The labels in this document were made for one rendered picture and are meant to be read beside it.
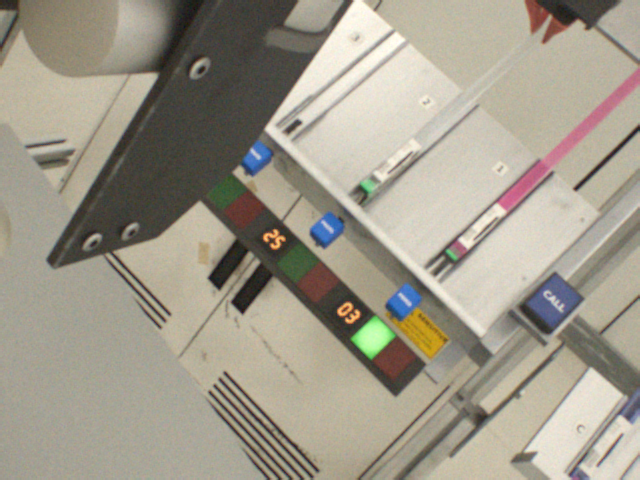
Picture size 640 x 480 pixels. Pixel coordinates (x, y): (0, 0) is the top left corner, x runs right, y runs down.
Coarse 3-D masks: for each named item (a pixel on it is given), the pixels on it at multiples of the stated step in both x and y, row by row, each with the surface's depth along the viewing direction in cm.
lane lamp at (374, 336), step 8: (376, 320) 96; (368, 328) 95; (376, 328) 96; (384, 328) 96; (360, 336) 95; (368, 336) 95; (376, 336) 95; (384, 336) 95; (392, 336) 95; (360, 344) 95; (368, 344) 95; (376, 344) 95; (384, 344) 95; (368, 352) 95; (376, 352) 95
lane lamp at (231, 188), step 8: (232, 176) 100; (224, 184) 100; (232, 184) 100; (240, 184) 100; (216, 192) 100; (224, 192) 100; (232, 192) 100; (240, 192) 100; (216, 200) 99; (224, 200) 99; (232, 200) 99; (224, 208) 99
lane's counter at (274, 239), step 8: (272, 224) 99; (264, 232) 98; (272, 232) 98; (280, 232) 99; (288, 232) 99; (256, 240) 98; (264, 240) 98; (272, 240) 98; (280, 240) 98; (288, 240) 98; (264, 248) 98; (272, 248) 98; (280, 248) 98; (272, 256) 98
